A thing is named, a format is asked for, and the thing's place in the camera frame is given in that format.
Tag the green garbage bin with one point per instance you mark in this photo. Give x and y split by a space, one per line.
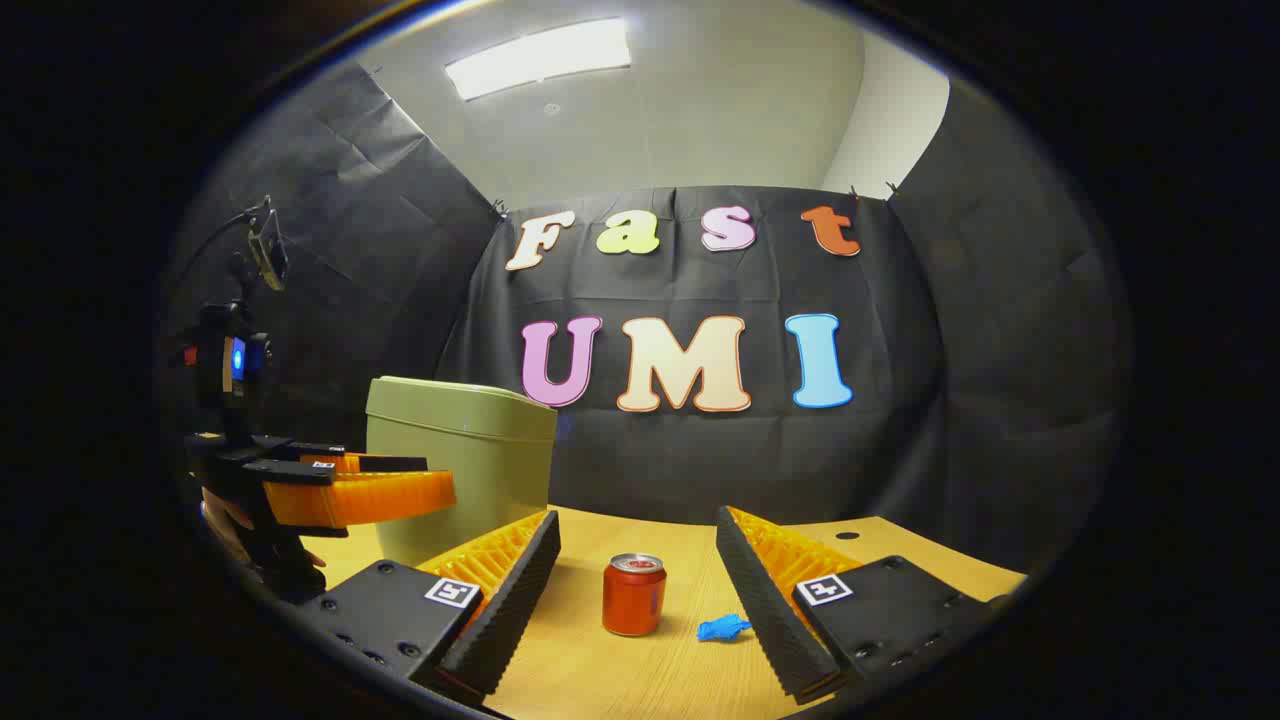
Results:
470 450

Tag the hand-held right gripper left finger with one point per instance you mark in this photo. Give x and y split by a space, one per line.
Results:
510 610

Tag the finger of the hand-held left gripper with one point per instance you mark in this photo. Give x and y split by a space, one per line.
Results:
370 498
385 464

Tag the red pop can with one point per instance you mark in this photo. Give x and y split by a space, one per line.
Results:
634 600

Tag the blue paper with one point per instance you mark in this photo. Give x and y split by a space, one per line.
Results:
722 628

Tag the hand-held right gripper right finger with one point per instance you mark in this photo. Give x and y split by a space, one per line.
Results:
765 610

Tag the wooden desktop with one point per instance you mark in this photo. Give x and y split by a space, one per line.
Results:
650 670

